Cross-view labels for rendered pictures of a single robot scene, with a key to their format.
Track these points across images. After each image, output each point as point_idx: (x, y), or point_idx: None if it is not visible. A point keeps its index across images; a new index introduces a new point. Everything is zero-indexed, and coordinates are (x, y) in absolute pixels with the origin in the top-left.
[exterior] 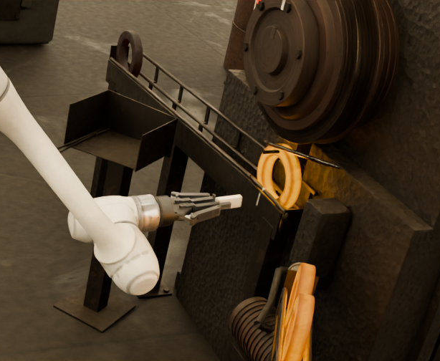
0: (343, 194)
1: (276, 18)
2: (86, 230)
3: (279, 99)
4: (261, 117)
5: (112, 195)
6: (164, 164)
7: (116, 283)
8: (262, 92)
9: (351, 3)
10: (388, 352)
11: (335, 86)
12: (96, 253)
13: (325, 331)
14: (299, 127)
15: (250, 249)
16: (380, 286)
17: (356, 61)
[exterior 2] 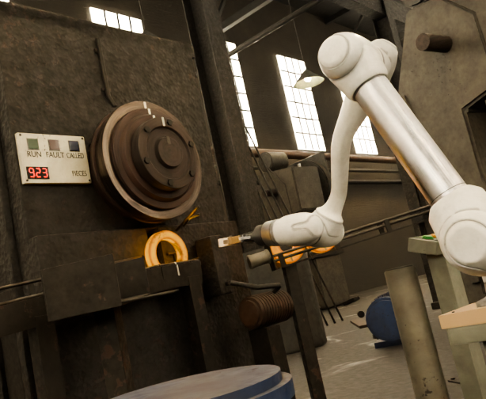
0: (194, 237)
1: (158, 134)
2: (345, 198)
3: (194, 175)
4: (103, 245)
5: (285, 216)
6: (46, 356)
7: (343, 233)
8: (176, 180)
9: (176, 119)
10: None
11: None
12: (339, 219)
13: (229, 321)
14: (187, 198)
15: (149, 346)
16: (237, 262)
17: (195, 146)
